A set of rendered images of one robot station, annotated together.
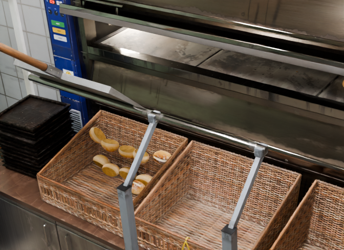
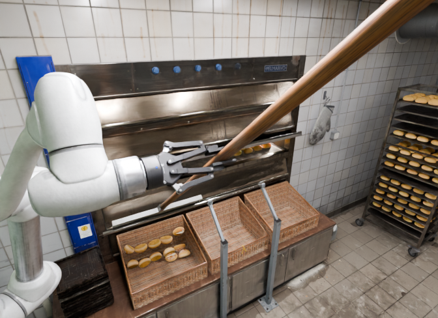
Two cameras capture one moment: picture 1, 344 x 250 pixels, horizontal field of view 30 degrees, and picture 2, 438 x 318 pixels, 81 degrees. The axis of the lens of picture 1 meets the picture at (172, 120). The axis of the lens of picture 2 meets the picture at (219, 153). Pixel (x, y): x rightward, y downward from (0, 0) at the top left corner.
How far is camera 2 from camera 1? 2.16 m
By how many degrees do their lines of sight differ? 60
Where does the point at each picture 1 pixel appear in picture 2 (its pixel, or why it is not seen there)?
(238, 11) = (208, 137)
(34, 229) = not seen: outside the picture
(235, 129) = (207, 194)
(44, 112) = (89, 260)
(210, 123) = not seen: hidden behind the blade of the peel
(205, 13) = not seen: hidden behind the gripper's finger
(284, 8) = (228, 128)
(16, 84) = (9, 271)
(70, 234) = (169, 308)
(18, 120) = (79, 277)
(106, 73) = (116, 210)
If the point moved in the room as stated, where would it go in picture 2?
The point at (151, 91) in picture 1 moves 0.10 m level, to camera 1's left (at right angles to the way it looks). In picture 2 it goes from (154, 203) to (146, 210)
